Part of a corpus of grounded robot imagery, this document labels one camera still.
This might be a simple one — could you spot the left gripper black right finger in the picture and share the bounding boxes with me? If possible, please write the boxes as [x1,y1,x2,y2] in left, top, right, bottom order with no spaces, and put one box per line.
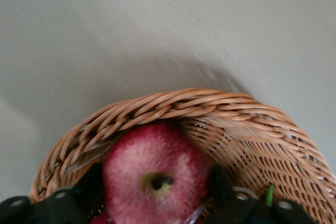
[202,165,320,224]

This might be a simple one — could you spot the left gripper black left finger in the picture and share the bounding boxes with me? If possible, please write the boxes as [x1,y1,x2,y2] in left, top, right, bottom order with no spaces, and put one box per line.
[0,162,104,224]

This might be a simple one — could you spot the red apple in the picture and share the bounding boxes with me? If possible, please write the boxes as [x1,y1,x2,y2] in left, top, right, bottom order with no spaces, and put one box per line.
[101,121,215,224]

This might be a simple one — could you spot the pink dragon fruit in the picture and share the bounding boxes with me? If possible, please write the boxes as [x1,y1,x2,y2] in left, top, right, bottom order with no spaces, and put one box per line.
[264,184,276,208]

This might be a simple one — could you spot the brown wicker basket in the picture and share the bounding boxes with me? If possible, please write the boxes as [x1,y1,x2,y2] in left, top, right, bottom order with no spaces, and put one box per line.
[28,87,336,224]

